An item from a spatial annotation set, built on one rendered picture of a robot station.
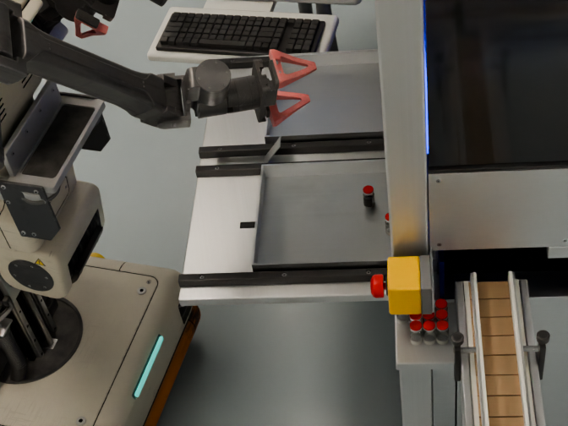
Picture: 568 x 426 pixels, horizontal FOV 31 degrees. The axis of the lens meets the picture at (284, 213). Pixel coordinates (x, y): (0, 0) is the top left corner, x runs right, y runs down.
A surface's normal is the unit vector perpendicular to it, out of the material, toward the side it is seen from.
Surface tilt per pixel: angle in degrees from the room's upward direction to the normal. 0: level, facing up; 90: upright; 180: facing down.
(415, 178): 90
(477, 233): 90
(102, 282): 0
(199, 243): 0
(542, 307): 90
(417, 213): 90
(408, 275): 0
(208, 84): 29
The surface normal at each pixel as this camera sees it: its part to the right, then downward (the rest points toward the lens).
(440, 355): -0.12, -0.67
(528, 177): -0.06, 0.74
